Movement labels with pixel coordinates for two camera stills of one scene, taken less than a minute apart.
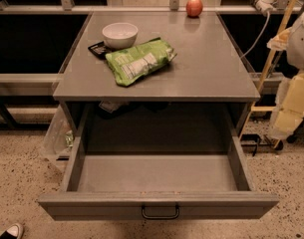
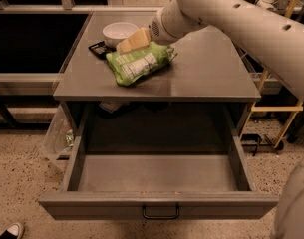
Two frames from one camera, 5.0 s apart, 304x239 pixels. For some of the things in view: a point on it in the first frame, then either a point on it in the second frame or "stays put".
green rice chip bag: (131, 64) stays put
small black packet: (100, 49) stays put
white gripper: (301, 48) → (158, 30)
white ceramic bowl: (120, 35) stays put
